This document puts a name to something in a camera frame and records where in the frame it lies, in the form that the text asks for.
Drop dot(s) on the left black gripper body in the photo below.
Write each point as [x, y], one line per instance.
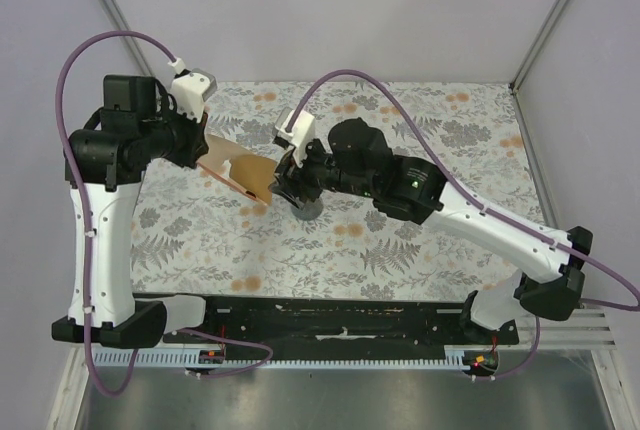
[187, 133]

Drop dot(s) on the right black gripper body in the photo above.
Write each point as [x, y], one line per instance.
[315, 174]

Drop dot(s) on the orange coffee filter box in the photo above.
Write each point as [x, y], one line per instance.
[217, 161]

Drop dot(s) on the brown paper coffee filter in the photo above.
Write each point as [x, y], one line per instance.
[252, 176]

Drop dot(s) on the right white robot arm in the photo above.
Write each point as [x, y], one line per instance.
[356, 160]

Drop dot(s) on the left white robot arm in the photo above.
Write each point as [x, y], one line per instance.
[140, 121]

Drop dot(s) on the floral patterned table mat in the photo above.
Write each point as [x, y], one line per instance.
[191, 234]

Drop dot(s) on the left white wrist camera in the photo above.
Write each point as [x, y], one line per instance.
[191, 88]

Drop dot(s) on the black mounting base plate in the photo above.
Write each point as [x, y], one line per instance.
[342, 328]

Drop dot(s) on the left aluminium frame post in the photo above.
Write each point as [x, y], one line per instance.
[119, 22]

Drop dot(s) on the aluminium frame post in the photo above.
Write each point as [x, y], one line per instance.
[119, 22]
[541, 39]

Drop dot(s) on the white slotted cable duct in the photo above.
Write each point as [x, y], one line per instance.
[194, 357]

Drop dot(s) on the right aluminium frame post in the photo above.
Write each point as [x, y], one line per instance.
[541, 39]

